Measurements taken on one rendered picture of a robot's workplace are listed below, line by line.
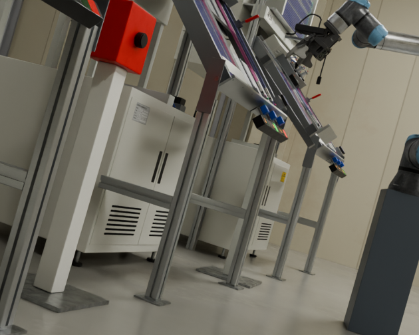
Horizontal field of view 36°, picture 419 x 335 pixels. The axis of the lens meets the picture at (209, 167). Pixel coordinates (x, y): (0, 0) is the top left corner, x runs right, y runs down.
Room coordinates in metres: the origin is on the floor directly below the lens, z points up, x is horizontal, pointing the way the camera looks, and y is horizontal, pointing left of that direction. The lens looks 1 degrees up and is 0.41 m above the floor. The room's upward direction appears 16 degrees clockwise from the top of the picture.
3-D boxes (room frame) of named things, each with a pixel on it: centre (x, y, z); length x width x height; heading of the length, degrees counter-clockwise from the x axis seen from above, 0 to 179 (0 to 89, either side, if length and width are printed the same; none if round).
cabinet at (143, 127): (2.52, 0.48, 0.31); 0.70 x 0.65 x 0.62; 158
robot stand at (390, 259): (2.47, -0.76, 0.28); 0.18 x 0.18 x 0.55; 82
